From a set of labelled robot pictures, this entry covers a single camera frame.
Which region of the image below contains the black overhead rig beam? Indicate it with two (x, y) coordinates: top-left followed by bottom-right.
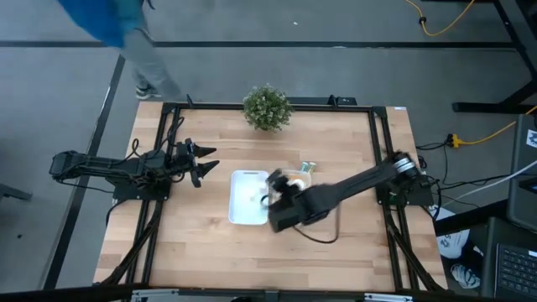
(0, 283), (496, 302)

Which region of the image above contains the black aluminium table frame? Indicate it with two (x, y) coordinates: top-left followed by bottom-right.
(94, 100), (448, 294)

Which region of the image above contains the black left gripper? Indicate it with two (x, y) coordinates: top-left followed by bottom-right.
(169, 137), (221, 188)

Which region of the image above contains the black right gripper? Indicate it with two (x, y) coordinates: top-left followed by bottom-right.
(259, 169), (331, 234)

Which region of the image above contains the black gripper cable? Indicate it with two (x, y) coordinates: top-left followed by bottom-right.
(293, 200), (341, 245)

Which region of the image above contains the black laptop computer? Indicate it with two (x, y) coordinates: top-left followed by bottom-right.
(481, 216), (537, 302)

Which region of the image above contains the white plastic bin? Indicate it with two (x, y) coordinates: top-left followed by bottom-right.
(228, 169), (270, 227)
(276, 168), (315, 192)

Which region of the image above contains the green potted plant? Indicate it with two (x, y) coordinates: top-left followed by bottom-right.
(242, 82), (295, 133)

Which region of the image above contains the black chair base leg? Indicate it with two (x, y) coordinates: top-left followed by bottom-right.
(0, 182), (33, 203)

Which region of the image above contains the dark grey equipment case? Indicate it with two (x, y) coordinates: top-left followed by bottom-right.
(506, 113), (537, 232)

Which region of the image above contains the yellow extension cord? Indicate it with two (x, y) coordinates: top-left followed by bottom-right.
(446, 104), (537, 148)

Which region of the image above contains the yellow cable with black connector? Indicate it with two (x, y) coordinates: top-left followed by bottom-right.
(404, 0), (477, 38)

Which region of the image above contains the grey metal bracket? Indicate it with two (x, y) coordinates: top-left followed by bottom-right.
(363, 292), (414, 302)
(132, 288), (180, 302)

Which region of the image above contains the black desk frame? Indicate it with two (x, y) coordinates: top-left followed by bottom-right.
(451, 0), (537, 115)

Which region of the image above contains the white cable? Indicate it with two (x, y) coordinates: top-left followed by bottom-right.
(455, 160), (537, 203)

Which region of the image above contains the white printed bag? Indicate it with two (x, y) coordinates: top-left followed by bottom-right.
(431, 207), (472, 260)
(450, 263), (482, 290)

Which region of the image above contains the black floor stand bar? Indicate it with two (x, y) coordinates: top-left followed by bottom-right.
(433, 200), (511, 237)

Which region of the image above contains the person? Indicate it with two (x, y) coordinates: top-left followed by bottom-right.
(56, 0), (185, 102)

